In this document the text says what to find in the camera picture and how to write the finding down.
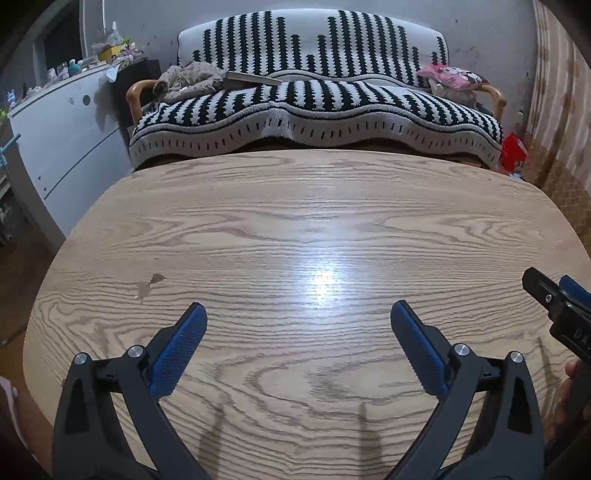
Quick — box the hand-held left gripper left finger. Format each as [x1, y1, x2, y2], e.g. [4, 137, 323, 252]
[52, 302, 218, 480]

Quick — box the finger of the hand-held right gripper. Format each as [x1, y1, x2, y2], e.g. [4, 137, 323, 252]
[558, 275, 591, 313]
[523, 267, 568, 315]

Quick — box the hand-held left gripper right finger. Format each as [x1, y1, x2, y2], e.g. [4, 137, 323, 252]
[390, 300, 546, 480]

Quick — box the red bag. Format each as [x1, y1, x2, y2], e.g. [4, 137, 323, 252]
[500, 133, 528, 172]

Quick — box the beige pillow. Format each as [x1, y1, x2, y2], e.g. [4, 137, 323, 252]
[428, 78, 479, 110]

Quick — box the pink cushion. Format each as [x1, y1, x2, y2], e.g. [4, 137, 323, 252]
[417, 64, 491, 91]

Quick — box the white cabinet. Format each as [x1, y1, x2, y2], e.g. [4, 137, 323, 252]
[7, 69, 136, 237]

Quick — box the black-white striped blanket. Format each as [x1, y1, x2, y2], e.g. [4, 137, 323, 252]
[128, 10, 504, 169]

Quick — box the wooden-armed sofa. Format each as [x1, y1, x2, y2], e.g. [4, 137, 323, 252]
[124, 9, 507, 169]

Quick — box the beige crumpled cloth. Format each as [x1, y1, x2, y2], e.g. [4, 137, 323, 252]
[154, 62, 230, 105]

